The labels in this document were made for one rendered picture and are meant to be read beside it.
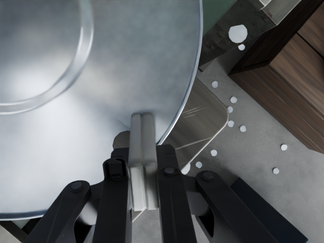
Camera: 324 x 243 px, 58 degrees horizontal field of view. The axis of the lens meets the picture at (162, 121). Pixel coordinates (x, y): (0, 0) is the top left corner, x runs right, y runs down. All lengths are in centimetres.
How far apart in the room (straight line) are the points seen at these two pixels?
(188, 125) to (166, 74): 4
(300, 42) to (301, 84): 9
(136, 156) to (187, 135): 8
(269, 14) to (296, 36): 32
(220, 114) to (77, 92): 11
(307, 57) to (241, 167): 49
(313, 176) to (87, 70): 106
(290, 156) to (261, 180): 13
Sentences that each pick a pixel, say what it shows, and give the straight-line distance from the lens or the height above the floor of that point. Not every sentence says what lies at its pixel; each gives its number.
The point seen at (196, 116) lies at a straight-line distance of 23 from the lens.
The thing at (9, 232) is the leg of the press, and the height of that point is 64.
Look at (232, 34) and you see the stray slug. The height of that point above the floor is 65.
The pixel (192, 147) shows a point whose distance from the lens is 23.
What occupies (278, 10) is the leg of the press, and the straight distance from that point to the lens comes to 43.
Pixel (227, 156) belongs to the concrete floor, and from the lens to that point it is 106.
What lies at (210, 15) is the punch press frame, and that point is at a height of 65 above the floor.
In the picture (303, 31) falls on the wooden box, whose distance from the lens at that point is 75.
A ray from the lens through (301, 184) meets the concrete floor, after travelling 119.
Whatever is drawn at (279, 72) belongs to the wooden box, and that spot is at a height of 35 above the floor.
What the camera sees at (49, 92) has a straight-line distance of 23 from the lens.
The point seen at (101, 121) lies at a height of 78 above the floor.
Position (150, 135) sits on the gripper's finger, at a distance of 18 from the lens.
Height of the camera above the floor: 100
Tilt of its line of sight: 84 degrees down
